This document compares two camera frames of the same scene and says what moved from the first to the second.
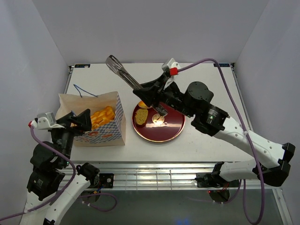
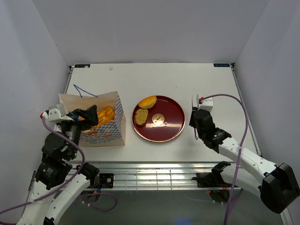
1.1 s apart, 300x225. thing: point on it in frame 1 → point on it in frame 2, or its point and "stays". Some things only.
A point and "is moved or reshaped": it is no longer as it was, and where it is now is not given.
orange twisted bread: (100, 117) stays
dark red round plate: (159, 129) stays
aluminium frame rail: (162, 176) stays
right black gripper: (153, 89) → (208, 112)
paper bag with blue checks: (108, 120) stays
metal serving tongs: (124, 73) is moved or reshaped
